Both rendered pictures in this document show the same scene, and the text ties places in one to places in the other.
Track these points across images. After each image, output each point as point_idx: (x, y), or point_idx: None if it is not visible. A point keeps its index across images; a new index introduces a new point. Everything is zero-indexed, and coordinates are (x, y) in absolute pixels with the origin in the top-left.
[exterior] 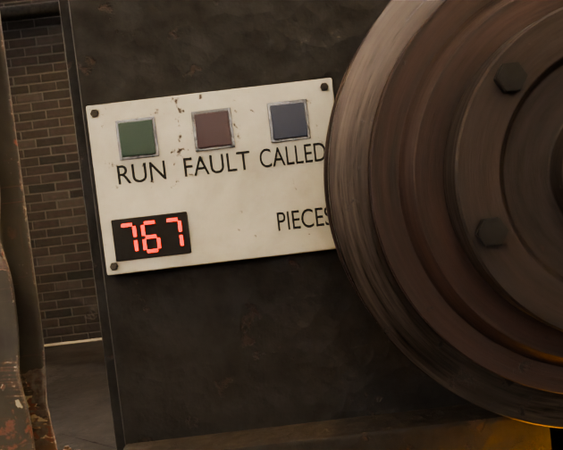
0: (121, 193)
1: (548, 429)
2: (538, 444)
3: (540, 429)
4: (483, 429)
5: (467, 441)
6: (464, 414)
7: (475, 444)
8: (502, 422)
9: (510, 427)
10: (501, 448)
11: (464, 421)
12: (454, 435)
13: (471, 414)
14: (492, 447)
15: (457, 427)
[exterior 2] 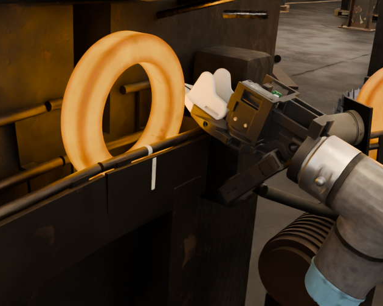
0: None
1: (72, 18)
2: (64, 31)
3: (66, 17)
4: (21, 14)
5: (8, 25)
6: None
7: (14, 28)
8: (37, 8)
9: (44, 13)
10: (36, 34)
11: (4, 4)
12: None
13: (5, 0)
14: (28, 33)
15: None
